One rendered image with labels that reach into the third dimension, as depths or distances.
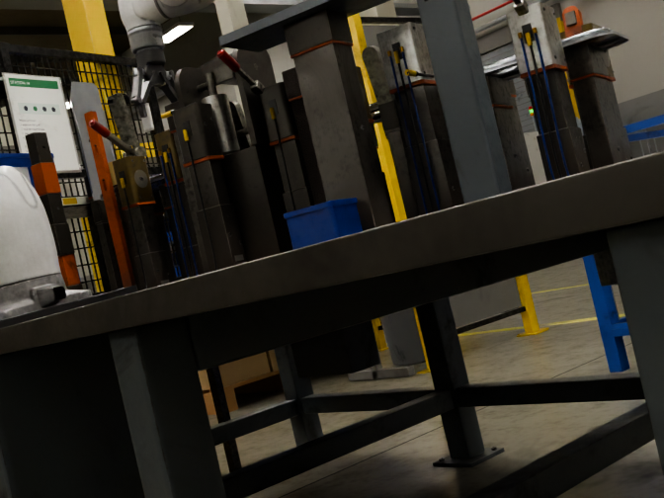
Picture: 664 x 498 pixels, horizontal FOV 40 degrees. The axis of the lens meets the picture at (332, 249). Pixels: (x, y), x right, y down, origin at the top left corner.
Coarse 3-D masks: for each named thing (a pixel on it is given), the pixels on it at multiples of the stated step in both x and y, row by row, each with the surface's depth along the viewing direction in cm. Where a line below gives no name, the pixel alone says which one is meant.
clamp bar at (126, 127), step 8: (112, 96) 224; (120, 96) 224; (128, 96) 227; (112, 104) 224; (120, 104) 223; (112, 112) 225; (120, 112) 224; (120, 120) 224; (128, 120) 225; (120, 128) 225; (128, 128) 224; (120, 136) 226; (128, 136) 224; (136, 136) 226; (128, 144) 225; (136, 144) 225
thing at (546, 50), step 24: (528, 24) 166; (552, 24) 169; (528, 48) 166; (552, 48) 165; (528, 72) 166; (552, 72) 165; (552, 96) 166; (552, 120) 166; (552, 144) 165; (576, 144) 166; (552, 168) 167; (576, 168) 165
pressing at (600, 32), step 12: (576, 36) 173; (588, 36) 172; (600, 36) 178; (612, 36) 181; (624, 36) 180; (564, 48) 182; (504, 60) 181; (516, 60) 180; (492, 72) 191; (504, 72) 194; (516, 72) 197; (372, 108) 197; (156, 180) 228
